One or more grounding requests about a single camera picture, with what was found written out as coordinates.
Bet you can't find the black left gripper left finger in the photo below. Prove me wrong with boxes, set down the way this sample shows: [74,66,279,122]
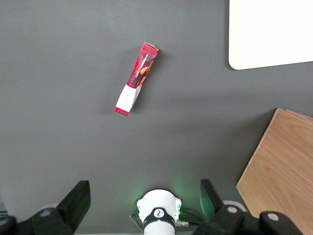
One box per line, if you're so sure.
[0,180,91,235]

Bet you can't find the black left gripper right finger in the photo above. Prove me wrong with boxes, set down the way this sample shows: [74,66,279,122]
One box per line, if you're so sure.
[197,179,304,235]

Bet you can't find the red cookie box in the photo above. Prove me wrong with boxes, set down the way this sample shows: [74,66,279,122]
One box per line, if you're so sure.
[113,42,160,118]

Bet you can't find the white tray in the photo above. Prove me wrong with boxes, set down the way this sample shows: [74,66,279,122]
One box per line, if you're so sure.
[228,0,313,71]

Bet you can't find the wooden board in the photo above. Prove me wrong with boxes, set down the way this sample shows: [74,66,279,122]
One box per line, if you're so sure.
[236,108,313,235]

